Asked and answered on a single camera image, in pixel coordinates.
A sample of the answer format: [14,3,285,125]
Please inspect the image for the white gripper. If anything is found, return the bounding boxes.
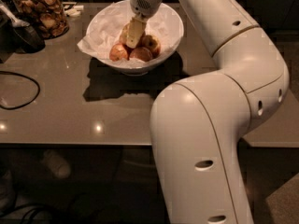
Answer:
[126,0,163,49]

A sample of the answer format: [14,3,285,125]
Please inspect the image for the red-green apple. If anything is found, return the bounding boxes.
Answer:
[119,21,146,47]

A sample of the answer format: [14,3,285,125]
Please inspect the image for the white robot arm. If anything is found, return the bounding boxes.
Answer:
[130,0,289,224]

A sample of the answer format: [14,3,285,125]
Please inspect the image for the right red apple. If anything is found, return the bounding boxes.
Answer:
[141,35,161,58]

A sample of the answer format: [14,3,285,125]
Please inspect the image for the red apple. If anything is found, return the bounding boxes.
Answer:
[109,43,130,62]
[141,35,161,58]
[129,47,152,62]

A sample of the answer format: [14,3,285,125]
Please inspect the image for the front middle red apple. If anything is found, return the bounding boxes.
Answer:
[129,47,152,62]

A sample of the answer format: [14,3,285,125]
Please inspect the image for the front left red apple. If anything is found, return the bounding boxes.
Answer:
[109,43,130,62]

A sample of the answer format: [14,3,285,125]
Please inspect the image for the white ceramic bowl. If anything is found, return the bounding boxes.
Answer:
[86,0,185,77]

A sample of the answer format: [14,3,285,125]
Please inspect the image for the white paper liner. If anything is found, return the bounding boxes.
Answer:
[77,2,176,69]

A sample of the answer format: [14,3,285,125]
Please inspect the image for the small white items on table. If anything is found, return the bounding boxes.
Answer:
[64,4,84,17]

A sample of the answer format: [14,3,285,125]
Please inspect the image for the glass jar of dried chips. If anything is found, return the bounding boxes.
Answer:
[12,0,69,39]

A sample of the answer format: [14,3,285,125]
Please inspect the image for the black round appliance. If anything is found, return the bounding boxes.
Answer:
[13,25,45,53]

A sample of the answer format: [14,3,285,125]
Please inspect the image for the silver spoon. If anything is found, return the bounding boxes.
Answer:
[0,2,30,28]

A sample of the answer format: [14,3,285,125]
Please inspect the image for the white shoe under table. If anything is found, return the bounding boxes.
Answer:
[41,150,71,179]

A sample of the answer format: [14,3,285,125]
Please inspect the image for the black cable on table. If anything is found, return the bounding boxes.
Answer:
[0,70,42,111]

